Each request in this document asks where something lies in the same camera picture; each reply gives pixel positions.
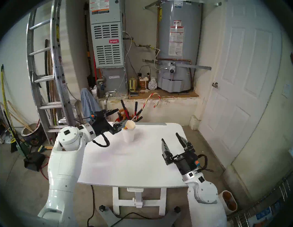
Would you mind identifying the black pole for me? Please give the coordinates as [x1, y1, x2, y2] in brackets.
[44, 39, 52, 103]

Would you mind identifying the white panel door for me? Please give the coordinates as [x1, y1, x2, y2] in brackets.
[199, 0, 282, 170]

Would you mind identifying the metal wire shelf rack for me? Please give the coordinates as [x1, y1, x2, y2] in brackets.
[225, 170, 293, 227]

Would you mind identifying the blue ceramic pot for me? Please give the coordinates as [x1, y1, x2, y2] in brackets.
[21, 122, 45, 147]

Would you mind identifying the corrugated steel flex pipe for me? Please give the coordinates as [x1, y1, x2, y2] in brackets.
[108, 31, 133, 97]

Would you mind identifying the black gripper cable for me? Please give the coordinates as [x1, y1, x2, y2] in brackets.
[197, 154, 214, 172]
[93, 133, 110, 147]

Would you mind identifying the red extension cord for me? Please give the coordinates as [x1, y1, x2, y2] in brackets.
[39, 160, 49, 181]

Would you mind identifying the brass gas pipe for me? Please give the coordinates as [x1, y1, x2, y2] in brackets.
[134, 42, 160, 51]

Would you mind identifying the white table leg frame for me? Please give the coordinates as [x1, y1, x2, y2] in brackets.
[112, 186, 167, 216]

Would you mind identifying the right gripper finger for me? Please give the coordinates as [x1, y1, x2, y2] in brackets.
[161, 138, 172, 164]
[176, 133, 195, 154]

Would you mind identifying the wooden platform board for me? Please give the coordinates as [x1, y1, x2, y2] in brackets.
[128, 88, 199, 99]

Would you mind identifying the grey table base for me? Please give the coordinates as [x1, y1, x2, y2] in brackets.
[101, 206, 181, 227]

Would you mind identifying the blue printed box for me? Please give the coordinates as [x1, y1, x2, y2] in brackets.
[248, 201, 289, 227]

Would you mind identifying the black power cable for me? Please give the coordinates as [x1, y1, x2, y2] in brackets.
[87, 185, 151, 227]

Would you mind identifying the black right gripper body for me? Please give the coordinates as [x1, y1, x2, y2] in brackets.
[164, 151, 199, 176]

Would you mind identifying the aluminium step ladder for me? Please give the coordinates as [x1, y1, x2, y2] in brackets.
[47, 100, 84, 138]

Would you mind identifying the blue cloth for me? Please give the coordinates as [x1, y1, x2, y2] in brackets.
[80, 88, 101, 119]

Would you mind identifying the metal water heater strap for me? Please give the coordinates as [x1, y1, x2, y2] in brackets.
[143, 0, 222, 10]
[142, 59, 212, 70]

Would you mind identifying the black dustpan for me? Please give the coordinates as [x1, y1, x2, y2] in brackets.
[24, 151, 46, 172]

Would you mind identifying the striped candy cane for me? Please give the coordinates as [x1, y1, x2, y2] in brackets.
[132, 93, 161, 122]

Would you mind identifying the grey water heater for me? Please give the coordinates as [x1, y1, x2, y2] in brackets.
[156, 0, 203, 92]

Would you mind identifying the yellow handled broom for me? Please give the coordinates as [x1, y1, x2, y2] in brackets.
[1, 64, 19, 154]

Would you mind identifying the green watering can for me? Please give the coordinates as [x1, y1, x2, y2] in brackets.
[16, 141, 30, 157]

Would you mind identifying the foil wrapped bundle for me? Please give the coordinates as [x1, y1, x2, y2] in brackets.
[148, 77, 158, 91]

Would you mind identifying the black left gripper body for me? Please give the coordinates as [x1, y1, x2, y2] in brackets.
[92, 112, 115, 136]

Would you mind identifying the white light switch plate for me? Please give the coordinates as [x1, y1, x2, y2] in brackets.
[282, 82, 292, 99]

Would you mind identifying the aluminium extension ladder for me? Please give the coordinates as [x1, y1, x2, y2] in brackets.
[26, 0, 79, 147]

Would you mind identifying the grey bryant furnace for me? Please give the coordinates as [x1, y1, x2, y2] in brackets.
[89, 0, 128, 96]

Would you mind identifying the wicker basket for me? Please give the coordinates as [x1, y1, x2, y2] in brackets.
[138, 77, 149, 91]

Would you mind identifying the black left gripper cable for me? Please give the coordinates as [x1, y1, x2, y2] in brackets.
[93, 133, 110, 147]

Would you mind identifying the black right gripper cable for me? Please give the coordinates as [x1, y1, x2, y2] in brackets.
[197, 154, 214, 172]

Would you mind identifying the wooden tool handle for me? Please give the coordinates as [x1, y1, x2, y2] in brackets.
[0, 100, 35, 133]

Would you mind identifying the black long handled shovel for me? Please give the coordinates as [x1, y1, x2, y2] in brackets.
[84, 9, 96, 89]

